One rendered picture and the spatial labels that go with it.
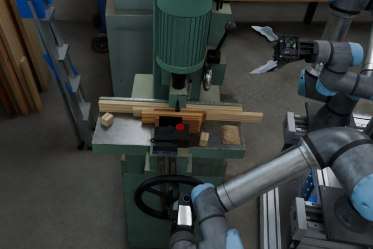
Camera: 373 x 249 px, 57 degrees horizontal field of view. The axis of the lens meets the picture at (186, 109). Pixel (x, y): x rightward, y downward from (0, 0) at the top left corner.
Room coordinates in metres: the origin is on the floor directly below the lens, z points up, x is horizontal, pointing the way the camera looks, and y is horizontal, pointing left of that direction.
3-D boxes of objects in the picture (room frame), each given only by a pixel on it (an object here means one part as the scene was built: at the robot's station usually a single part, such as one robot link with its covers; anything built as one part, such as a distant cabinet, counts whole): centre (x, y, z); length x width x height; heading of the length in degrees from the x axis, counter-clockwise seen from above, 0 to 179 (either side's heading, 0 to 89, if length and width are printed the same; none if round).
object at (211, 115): (1.03, -0.05, 0.92); 0.54 x 0.02 x 0.04; 94
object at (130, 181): (1.15, 0.05, 0.36); 0.58 x 0.45 x 0.71; 4
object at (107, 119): (0.96, 0.31, 0.92); 0.04 x 0.03 x 0.04; 153
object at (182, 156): (0.83, 0.05, 0.92); 0.15 x 0.13 x 0.09; 94
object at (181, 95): (1.05, 0.04, 1.03); 0.14 x 0.07 x 0.09; 4
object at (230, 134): (0.96, -0.19, 0.91); 0.10 x 0.07 x 0.02; 4
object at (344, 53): (0.96, -0.48, 1.33); 0.11 x 0.08 x 0.09; 94
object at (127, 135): (0.92, 0.06, 0.87); 0.61 x 0.30 x 0.06; 94
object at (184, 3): (1.03, 0.04, 1.35); 0.18 x 0.18 x 0.31
